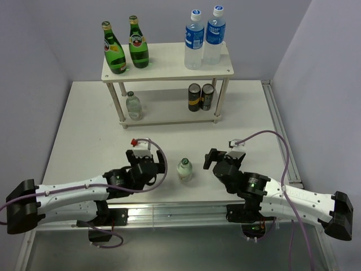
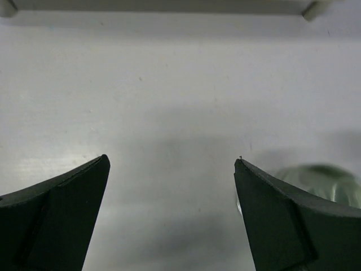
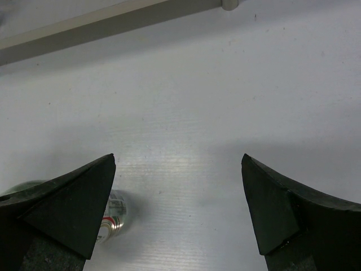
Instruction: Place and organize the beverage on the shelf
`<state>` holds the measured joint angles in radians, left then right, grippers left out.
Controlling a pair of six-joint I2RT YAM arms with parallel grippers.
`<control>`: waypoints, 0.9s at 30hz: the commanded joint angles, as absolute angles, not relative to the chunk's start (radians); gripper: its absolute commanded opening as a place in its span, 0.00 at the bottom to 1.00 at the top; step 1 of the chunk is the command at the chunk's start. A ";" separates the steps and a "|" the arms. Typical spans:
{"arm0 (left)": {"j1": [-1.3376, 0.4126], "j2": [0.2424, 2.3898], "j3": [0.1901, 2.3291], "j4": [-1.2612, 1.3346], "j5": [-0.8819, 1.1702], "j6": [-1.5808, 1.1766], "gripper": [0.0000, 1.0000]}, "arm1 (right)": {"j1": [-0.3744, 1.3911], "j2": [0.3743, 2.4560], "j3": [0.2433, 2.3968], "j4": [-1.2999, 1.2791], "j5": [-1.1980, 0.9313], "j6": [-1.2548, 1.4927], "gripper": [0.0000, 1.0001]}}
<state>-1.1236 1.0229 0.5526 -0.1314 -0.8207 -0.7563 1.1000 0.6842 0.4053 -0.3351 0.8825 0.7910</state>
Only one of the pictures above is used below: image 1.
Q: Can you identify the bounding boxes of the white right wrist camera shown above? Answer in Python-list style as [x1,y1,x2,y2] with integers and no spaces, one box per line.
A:
[226,139,246,159]

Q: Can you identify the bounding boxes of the black can right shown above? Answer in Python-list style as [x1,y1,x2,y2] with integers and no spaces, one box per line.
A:
[200,84,215,111]

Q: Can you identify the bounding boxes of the clear glass bottle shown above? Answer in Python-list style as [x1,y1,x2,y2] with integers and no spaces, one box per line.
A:
[126,91,142,121]
[177,158,193,182]

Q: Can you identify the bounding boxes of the green glass bottle yellow label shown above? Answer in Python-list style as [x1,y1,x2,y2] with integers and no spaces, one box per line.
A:
[102,21,126,74]

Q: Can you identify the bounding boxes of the black can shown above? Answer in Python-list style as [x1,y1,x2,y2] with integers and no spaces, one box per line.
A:
[200,84,215,111]
[188,83,201,112]

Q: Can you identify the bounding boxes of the blue label water bottle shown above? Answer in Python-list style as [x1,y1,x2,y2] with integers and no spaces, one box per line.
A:
[184,9,204,70]
[203,5,226,65]

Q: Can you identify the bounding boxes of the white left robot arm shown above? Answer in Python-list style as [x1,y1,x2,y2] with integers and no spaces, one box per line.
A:
[4,150,168,235]

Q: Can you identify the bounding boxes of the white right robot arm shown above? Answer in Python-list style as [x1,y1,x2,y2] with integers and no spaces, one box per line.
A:
[203,148,354,241]

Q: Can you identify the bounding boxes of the white two-tier shelf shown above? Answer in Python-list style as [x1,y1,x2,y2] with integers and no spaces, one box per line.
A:
[101,42,234,129]

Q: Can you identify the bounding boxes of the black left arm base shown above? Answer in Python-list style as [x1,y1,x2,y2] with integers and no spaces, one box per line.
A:
[76,208,128,249]

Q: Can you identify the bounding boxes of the aluminium rail frame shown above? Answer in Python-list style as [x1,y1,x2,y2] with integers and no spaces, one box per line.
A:
[14,79,339,271]

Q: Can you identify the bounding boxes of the green glass bottle red label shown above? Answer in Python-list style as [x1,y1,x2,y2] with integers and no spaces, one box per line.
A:
[129,15,149,68]

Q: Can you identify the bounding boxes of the black can left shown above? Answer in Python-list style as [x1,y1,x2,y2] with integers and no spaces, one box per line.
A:
[188,83,201,112]

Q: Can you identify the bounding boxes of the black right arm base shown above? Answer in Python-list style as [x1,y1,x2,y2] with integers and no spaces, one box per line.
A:
[226,204,275,224]

